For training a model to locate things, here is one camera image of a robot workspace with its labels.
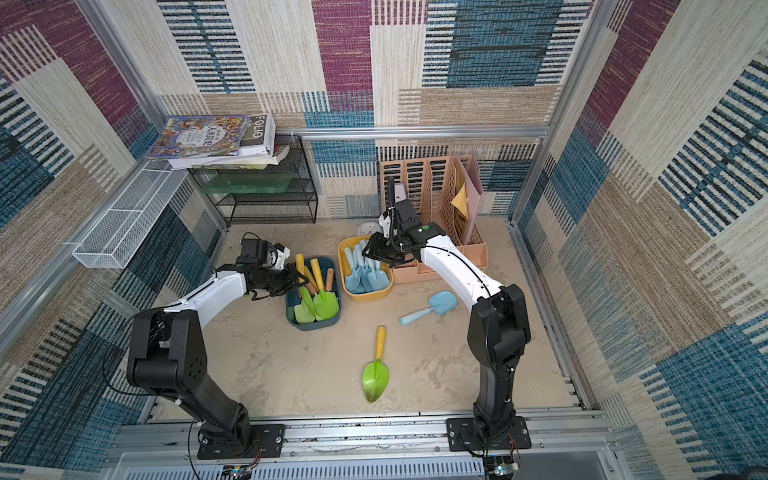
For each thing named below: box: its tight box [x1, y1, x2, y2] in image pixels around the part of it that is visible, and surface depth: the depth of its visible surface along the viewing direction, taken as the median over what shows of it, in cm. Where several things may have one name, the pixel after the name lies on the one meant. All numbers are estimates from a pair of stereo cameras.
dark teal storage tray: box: [286, 257, 342, 331], surface depth 95 cm
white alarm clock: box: [357, 221, 383, 236], surface depth 117 cm
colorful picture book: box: [145, 115, 250, 158], surface depth 83 cm
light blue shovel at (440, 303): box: [399, 290, 458, 326], surface depth 98 cm
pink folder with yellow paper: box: [451, 154, 484, 245], surface depth 93 cm
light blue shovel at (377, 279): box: [367, 259, 391, 292], surface depth 101 cm
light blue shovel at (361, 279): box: [353, 244, 370, 293], surface depth 103 cm
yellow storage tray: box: [338, 235, 395, 301], surface depth 98 cm
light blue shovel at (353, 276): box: [344, 247, 361, 291], surface depth 103 cm
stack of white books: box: [168, 114, 290, 170], surface depth 83 cm
